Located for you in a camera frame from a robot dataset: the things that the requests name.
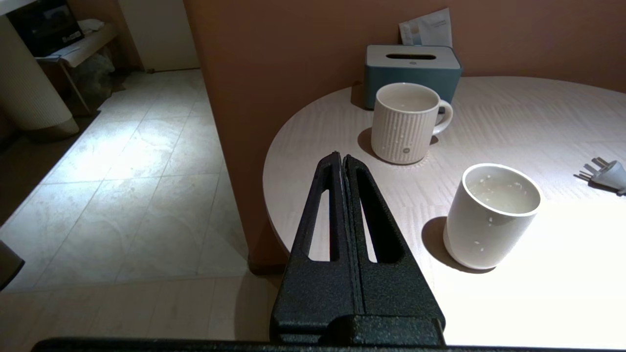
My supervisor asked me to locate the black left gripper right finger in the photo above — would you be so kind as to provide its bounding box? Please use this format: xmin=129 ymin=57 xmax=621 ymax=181
xmin=343 ymin=154 xmax=446 ymax=329

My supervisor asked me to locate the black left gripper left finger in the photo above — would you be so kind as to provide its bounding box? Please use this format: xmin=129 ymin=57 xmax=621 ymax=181
xmin=270 ymin=152 xmax=358 ymax=339

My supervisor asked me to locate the grey tissue box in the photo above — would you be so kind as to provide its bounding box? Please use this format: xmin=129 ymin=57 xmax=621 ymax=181
xmin=363 ymin=45 xmax=463 ymax=111

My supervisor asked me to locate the clear plastic bag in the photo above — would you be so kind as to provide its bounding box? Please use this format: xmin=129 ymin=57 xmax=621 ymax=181
xmin=72 ymin=49 xmax=129 ymax=101

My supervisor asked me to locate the metal stool with white top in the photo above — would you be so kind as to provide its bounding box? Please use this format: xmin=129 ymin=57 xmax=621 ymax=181
xmin=34 ymin=20 xmax=119 ymax=116

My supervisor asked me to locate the black box appliance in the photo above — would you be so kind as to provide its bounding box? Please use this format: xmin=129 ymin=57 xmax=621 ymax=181
xmin=6 ymin=0 xmax=85 ymax=57

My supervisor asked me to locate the white handleless cup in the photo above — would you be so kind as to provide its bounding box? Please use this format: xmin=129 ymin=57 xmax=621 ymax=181
xmin=443 ymin=163 xmax=543 ymax=271

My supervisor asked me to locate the white ribbed mug with handle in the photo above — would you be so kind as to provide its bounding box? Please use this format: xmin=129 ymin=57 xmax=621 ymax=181
xmin=370 ymin=82 xmax=454 ymax=165

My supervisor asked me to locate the white power plug with cord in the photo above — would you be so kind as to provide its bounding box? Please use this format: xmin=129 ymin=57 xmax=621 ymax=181
xmin=575 ymin=157 xmax=626 ymax=197

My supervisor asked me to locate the white pedestal sink counter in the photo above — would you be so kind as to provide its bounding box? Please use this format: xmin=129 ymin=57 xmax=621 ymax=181
xmin=0 ymin=14 xmax=80 ymax=138

